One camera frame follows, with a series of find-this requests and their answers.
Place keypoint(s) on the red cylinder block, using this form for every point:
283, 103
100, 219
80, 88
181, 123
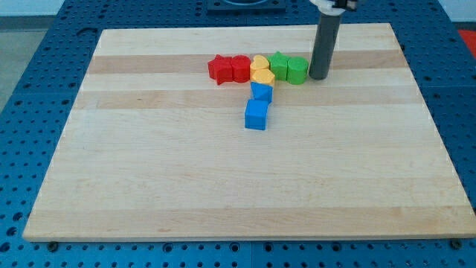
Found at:
241, 68

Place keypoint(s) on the blue triangle block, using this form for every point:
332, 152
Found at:
262, 92

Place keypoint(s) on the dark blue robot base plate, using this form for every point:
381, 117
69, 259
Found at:
223, 6

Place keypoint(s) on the yellow heart block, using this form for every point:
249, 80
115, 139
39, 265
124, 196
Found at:
259, 62

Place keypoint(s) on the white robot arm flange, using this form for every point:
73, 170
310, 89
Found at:
335, 7

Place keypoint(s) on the blue cube block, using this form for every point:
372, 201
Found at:
256, 114

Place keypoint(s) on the red star block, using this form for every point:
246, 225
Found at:
220, 69

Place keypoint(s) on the green star block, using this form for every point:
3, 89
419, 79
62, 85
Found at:
279, 65

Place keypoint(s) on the yellow hexagon block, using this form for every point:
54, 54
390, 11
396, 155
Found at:
263, 76

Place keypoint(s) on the light wooden board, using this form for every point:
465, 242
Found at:
154, 150

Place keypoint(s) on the green cylinder block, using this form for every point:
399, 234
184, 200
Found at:
297, 70

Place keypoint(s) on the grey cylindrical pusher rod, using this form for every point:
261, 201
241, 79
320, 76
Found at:
324, 45

